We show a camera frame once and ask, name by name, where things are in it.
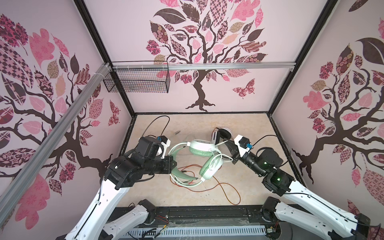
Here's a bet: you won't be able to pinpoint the mint green headphone cable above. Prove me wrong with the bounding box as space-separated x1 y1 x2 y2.
167 140 235 188

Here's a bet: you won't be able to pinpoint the mint green headphones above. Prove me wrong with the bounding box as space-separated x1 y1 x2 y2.
168 140 233 188

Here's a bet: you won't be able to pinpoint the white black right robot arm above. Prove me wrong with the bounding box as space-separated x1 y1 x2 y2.
225 136 371 240

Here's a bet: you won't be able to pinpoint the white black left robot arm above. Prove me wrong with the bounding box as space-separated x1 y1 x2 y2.
59 136 177 240

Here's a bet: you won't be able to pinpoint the white black headphones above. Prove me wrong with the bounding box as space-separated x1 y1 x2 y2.
211 127 232 145

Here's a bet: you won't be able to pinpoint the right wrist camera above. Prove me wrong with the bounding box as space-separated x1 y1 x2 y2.
234 135 253 158

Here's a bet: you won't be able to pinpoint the red headphone cable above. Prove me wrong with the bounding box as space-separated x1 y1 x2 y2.
169 163 242 206

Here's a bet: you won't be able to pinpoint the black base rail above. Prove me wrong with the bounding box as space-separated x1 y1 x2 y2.
110 204 301 227

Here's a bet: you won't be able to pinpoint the white slotted cable duct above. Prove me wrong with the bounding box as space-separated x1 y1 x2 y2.
120 226 267 240

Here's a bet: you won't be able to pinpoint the black wire basket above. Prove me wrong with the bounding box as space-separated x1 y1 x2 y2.
104 60 171 94

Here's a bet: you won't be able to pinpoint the aluminium rail back wall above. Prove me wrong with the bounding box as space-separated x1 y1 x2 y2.
113 62 296 71

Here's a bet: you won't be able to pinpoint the aluminium rail wall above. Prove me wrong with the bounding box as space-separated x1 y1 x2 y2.
113 62 296 71
1 63 111 224

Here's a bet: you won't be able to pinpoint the aluminium rail left wall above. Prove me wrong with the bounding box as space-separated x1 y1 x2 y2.
1 63 111 224

